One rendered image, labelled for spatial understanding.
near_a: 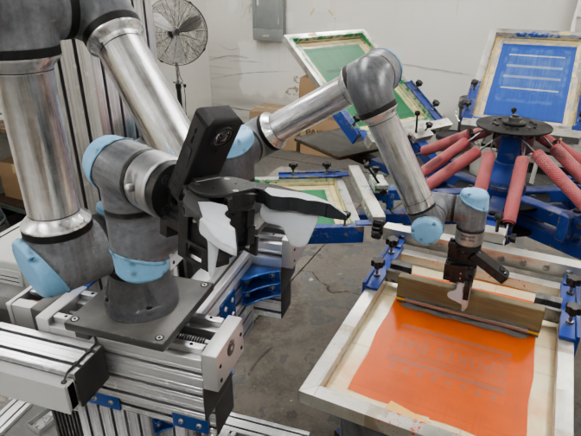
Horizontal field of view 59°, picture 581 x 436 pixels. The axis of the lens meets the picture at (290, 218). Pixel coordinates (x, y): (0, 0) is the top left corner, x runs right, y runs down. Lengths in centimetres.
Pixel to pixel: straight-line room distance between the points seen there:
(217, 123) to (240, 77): 615
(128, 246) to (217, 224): 27
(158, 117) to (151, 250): 21
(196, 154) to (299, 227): 13
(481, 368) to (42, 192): 112
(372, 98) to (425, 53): 451
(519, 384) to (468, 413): 18
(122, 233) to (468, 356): 106
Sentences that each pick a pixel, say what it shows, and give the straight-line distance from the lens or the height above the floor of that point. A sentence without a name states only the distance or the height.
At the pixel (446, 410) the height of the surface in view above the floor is 95.
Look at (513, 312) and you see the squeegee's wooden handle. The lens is 159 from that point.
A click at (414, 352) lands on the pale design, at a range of 148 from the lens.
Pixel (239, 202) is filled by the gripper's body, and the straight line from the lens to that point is 53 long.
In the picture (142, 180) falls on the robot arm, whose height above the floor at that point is 167.
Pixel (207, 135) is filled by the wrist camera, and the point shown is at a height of 174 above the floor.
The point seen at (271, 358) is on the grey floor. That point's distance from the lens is 288.
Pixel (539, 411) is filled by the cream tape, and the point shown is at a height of 95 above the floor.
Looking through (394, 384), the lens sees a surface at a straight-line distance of 138.
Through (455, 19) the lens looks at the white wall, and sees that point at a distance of 566.
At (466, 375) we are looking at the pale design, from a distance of 145.
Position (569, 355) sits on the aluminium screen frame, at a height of 99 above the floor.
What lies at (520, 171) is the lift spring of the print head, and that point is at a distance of 216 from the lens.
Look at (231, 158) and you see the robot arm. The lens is 140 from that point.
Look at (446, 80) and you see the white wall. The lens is 574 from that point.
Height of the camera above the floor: 189
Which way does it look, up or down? 26 degrees down
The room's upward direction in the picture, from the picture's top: straight up
